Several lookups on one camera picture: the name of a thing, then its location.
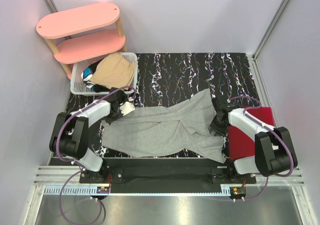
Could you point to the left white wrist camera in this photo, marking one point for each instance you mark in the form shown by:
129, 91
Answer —
127, 107

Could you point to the beige t shirt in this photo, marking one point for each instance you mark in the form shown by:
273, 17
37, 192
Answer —
114, 71

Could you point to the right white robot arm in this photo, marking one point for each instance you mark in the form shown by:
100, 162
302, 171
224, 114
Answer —
255, 144

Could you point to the grey t shirt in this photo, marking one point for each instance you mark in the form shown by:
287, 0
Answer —
161, 131

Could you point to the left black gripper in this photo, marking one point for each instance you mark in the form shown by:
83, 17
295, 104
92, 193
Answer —
109, 120

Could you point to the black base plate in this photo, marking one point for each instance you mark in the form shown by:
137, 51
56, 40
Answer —
175, 187

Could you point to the red folded t shirt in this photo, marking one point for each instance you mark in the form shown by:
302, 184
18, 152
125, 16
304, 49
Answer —
239, 144

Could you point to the black blue white garment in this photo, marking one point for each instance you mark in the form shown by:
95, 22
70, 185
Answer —
86, 78

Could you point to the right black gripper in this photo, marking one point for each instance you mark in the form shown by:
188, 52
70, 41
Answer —
220, 131

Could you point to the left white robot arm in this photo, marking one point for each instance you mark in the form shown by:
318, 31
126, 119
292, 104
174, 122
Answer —
70, 135

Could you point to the pink three-tier shelf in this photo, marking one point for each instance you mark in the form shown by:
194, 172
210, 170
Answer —
83, 33

